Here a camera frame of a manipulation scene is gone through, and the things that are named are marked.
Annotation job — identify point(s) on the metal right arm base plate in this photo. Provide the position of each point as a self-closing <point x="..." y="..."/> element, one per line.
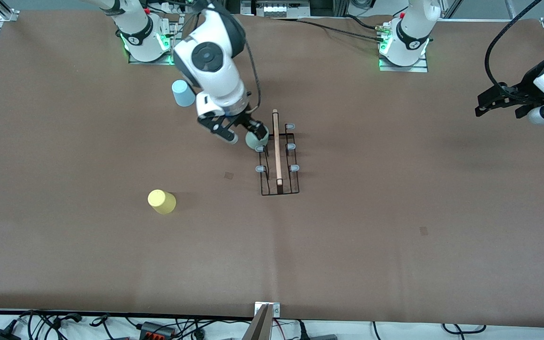
<point x="154" y="62"/>

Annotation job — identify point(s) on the silver camera mount bracket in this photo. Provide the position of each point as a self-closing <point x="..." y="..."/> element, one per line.
<point x="267" y="311"/>

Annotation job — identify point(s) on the orange black connector block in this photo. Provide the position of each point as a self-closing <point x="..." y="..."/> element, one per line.
<point x="157" y="329"/>

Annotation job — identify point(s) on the mint green plastic cup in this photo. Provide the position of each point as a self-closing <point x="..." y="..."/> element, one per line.
<point x="255" y="143"/>

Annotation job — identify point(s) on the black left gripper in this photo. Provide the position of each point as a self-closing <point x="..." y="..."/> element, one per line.
<point x="526" y="86"/>

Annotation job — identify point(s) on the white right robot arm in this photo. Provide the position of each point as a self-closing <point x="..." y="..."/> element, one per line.
<point x="208" y="56"/>

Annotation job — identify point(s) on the yellow plastic cup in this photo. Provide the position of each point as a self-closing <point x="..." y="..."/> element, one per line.
<point x="161" y="201"/>

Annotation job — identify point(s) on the light blue plastic cup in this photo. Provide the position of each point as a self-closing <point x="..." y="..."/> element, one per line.
<point x="183" y="94"/>

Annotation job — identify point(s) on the black power adapter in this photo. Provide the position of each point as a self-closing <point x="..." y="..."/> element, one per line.
<point x="0" y="335"/>

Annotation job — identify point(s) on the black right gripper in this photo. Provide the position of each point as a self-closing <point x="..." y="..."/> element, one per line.
<point x="244" y="119"/>

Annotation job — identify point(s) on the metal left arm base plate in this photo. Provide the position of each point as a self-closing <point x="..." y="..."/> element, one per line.
<point x="404" y="69"/>

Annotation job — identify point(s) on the white power strip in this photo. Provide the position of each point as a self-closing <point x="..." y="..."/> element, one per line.
<point x="281" y="9"/>

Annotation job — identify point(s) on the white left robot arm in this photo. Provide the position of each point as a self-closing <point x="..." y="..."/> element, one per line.
<point x="413" y="28"/>

